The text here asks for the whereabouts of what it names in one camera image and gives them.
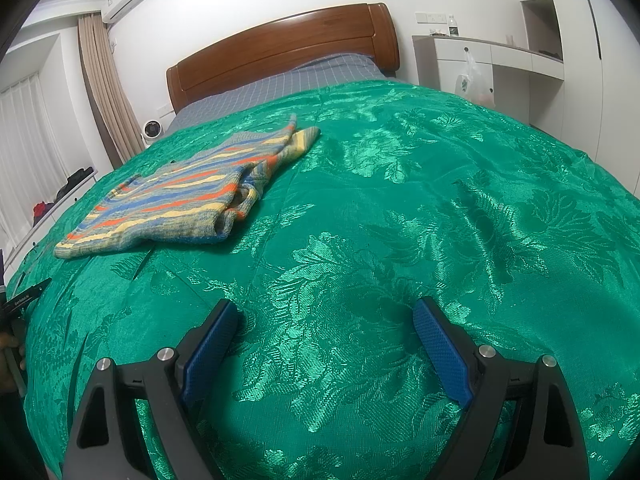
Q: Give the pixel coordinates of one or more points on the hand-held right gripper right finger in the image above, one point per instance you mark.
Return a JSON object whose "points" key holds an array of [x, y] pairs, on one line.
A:
{"points": [[445, 355]]}

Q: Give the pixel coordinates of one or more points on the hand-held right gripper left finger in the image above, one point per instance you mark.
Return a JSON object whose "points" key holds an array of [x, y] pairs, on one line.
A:
{"points": [[210, 355]]}

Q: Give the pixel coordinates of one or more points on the striped knit sweater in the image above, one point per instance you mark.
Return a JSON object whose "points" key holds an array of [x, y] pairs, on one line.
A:
{"points": [[175, 190]]}

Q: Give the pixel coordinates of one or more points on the dark clothes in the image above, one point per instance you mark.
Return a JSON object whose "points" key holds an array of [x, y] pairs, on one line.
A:
{"points": [[75, 180]]}

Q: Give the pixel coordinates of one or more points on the person's left hand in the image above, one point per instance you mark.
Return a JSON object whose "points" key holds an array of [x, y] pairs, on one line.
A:
{"points": [[7, 365]]}

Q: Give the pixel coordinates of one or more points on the white low cabinet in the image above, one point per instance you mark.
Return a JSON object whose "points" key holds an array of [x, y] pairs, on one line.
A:
{"points": [[45, 230]]}

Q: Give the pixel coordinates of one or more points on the red cloth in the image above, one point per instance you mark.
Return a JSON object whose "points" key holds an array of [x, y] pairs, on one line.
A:
{"points": [[44, 210]]}

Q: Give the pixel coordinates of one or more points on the white sheer curtain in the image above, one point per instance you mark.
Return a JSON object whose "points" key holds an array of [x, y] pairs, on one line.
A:
{"points": [[25, 150]]}

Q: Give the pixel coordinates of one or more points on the green patterned blanket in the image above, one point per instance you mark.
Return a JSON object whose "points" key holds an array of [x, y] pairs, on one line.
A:
{"points": [[375, 210]]}

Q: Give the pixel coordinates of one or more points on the white round fan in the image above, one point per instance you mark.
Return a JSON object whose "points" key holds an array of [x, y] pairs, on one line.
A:
{"points": [[150, 130]]}

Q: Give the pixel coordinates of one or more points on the beige curtain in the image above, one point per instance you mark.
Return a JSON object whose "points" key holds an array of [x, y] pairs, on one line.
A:
{"points": [[107, 95]]}

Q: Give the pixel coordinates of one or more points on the clear plastic bag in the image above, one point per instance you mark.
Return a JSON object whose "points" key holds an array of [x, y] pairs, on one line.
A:
{"points": [[472, 80]]}

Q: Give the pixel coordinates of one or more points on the grey checked bedsheet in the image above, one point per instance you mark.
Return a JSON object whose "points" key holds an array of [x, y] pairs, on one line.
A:
{"points": [[280, 85]]}

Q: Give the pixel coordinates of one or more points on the white wardrobe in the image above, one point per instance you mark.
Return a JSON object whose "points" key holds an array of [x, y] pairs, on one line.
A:
{"points": [[600, 85]]}

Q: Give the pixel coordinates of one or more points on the wooden headboard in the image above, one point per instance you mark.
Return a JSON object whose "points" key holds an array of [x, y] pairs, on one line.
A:
{"points": [[280, 45]]}

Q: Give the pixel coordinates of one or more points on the plastic bottle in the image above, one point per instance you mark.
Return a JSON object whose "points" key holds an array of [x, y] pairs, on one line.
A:
{"points": [[453, 26]]}

